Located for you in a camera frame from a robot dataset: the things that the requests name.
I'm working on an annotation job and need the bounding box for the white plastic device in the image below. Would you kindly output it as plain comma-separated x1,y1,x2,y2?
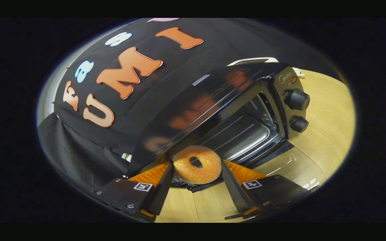
227,57,305,77

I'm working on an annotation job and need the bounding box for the black toaster oven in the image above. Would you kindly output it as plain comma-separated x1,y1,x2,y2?
128,62,324,193

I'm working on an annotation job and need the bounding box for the metal baking tray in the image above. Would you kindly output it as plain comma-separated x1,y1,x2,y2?
206,115,280,161

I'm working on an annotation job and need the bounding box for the glazed donut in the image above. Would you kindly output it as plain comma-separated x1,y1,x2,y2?
172,145,222,184

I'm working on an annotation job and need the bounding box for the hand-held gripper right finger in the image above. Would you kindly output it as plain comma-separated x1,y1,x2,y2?
221,160,309,220

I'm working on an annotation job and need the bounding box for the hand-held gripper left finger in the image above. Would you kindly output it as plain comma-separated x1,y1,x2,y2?
95,161,175,221

